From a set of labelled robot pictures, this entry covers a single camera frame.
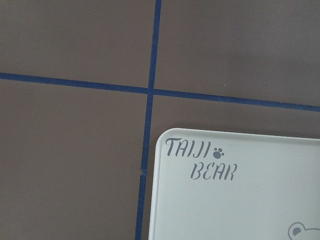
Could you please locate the white bear tray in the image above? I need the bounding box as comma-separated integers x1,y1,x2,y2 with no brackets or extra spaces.
148,128,320,240

